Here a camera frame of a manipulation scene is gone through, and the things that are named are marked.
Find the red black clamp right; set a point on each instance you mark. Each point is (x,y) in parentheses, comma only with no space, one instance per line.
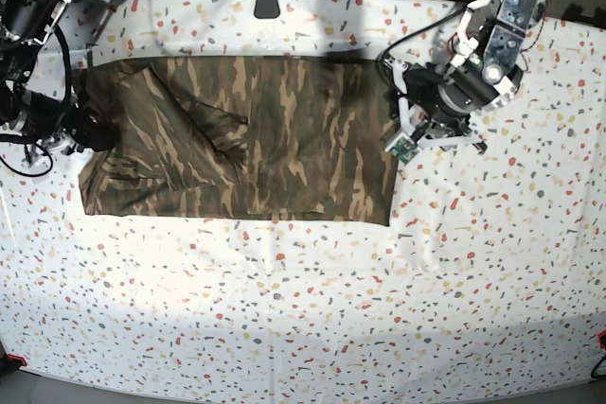
(601,338)

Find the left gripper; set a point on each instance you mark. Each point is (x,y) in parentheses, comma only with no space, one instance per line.
(445,102)

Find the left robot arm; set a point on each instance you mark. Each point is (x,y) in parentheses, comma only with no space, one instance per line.
(490,34)

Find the camouflage T-shirt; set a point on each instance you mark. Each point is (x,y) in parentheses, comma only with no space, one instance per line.
(241,138)

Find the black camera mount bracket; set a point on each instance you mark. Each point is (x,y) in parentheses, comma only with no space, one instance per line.
(266,9)

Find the terrazzo pattern table cloth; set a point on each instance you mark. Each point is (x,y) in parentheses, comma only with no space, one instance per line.
(488,281)

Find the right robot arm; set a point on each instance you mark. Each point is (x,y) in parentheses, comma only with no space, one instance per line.
(26,27)

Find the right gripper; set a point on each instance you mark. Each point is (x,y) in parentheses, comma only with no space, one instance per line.
(85,128)

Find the red black clamp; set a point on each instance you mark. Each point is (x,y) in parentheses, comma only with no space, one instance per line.
(601,338)
(10,362)

